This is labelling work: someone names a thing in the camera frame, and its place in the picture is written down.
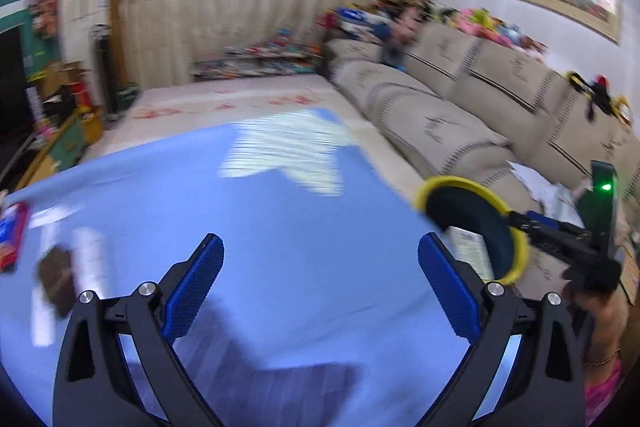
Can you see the brown packet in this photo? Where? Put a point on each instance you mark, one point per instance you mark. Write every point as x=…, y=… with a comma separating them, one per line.
x=57, y=279

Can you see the blue white patterned bag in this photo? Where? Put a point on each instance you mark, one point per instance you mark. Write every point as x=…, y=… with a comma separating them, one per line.
x=360, y=21

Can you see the blue tablecloth with white star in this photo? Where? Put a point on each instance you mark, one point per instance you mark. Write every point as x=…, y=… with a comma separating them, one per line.
x=300, y=232

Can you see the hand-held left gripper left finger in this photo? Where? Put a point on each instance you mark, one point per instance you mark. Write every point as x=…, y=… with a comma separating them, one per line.
x=192, y=292

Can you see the open cardboard box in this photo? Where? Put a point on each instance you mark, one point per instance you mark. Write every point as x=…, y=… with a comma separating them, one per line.
x=65, y=82

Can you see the yellow rimmed dark blue bin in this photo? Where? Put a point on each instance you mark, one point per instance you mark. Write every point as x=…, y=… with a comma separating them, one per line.
x=475, y=214

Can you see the pink plush toy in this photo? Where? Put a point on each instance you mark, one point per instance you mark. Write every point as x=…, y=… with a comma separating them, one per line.
x=407, y=24

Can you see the artificial flower bunch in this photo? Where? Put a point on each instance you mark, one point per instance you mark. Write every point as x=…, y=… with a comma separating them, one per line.
x=45, y=9

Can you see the beige sofa with patterned covers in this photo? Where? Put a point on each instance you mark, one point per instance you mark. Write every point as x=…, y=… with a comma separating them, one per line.
x=450, y=132

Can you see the tower fan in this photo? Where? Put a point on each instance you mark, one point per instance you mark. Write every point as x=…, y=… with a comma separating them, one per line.
x=103, y=72

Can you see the white papers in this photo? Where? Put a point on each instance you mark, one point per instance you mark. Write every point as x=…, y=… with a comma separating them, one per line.
x=535, y=187

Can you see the black yellow red plush toy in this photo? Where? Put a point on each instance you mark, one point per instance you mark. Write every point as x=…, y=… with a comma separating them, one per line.
x=597, y=94

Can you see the cluttered glass low table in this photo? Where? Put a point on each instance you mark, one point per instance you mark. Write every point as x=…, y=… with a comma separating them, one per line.
x=260, y=59

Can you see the cream floral mat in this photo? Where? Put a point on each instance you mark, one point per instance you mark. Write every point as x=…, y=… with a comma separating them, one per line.
x=200, y=107

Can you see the row of colourful plush toys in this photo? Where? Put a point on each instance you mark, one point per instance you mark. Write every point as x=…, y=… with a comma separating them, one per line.
x=492, y=29

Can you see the black television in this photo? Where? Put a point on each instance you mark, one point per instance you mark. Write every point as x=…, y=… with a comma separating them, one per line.
x=11, y=82

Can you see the grey round neck pillow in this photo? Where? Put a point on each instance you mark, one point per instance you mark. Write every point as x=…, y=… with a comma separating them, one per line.
x=393, y=56

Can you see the pink clothing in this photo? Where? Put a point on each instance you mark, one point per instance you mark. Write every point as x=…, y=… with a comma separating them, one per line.
x=600, y=402

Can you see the red blue snack packet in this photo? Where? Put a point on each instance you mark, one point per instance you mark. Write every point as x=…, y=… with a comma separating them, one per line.
x=12, y=237

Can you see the white cabinet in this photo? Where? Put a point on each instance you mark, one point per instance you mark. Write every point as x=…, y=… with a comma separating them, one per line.
x=85, y=2

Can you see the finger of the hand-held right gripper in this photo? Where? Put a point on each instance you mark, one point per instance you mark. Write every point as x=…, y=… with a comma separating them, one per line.
x=537, y=220
x=534, y=237

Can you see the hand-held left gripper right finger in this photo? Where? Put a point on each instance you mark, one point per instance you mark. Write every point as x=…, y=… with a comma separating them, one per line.
x=450, y=292

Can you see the person's right hand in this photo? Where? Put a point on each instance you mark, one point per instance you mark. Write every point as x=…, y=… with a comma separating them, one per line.
x=602, y=322

